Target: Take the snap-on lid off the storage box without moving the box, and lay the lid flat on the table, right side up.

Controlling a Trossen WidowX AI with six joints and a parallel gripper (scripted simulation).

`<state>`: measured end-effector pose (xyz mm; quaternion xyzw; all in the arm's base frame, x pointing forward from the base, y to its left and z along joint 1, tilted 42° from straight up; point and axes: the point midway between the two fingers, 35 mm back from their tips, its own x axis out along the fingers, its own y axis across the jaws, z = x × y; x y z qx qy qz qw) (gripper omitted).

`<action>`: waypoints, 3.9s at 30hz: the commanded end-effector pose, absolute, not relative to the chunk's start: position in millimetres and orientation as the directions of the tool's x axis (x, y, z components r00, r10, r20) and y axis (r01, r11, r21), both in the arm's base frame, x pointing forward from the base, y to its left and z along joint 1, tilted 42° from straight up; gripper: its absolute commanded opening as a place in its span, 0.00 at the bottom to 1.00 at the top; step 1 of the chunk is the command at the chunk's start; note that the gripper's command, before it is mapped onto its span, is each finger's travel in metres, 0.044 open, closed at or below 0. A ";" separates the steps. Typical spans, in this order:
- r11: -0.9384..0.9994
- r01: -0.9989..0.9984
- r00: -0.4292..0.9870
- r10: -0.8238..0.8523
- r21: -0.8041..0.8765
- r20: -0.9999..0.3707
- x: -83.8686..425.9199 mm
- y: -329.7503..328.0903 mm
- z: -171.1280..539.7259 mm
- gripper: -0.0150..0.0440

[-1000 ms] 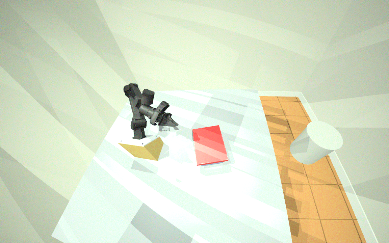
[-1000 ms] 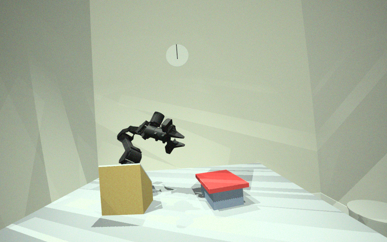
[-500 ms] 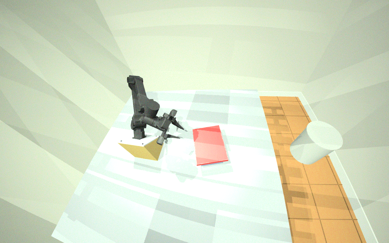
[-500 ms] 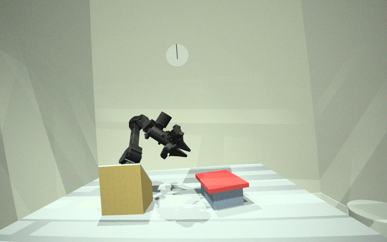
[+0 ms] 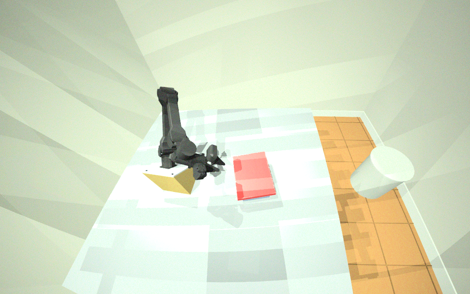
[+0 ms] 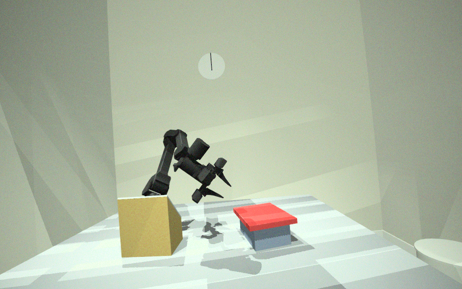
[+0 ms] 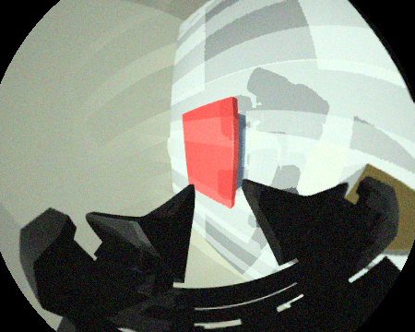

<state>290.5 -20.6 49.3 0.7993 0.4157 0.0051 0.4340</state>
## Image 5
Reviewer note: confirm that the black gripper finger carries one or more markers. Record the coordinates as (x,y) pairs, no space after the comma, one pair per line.
(210,168)
(218,161)

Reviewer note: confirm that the red rectangular lid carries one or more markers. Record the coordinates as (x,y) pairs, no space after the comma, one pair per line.
(252,176)

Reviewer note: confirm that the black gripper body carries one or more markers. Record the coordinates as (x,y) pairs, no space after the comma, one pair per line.
(211,155)

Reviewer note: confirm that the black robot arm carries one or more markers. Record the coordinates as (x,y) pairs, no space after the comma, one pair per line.
(175,146)

